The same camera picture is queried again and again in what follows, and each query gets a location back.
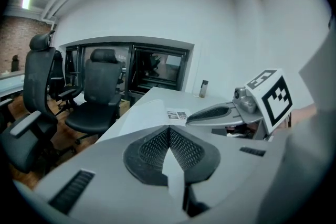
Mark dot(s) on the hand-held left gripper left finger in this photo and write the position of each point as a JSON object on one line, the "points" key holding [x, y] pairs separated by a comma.
{"points": [[110, 165]]}

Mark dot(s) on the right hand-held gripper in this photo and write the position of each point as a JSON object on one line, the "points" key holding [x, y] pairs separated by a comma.
{"points": [[275, 97]]}

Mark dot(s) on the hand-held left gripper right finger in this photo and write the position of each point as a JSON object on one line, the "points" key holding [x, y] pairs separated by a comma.
{"points": [[231, 165]]}

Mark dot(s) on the person's right forearm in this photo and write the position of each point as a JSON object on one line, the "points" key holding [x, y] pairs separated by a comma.
{"points": [[303, 115]]}

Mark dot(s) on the grey water bottle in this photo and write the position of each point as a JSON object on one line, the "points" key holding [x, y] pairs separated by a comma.
{"points": [[204, 88]]}

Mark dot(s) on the black framed window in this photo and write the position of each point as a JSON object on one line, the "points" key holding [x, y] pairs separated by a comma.
{"points": [[168, 68]]}

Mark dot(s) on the person's white clothing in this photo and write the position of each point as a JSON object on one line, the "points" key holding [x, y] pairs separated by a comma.
{"points": [[315, 165]]}

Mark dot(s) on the small black office chair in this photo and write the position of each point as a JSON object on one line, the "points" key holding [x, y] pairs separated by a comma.
{"points": [[56, 69]]}

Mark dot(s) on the tall black mesh office chair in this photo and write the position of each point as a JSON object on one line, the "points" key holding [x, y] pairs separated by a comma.
{"points": [[36, 73]]}

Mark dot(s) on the glass top desk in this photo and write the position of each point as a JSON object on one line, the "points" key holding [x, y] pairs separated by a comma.
{"points": [[10, 84]]}

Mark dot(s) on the dark bottle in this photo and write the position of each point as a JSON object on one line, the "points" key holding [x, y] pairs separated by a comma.
{"points": [[15, 63]]}

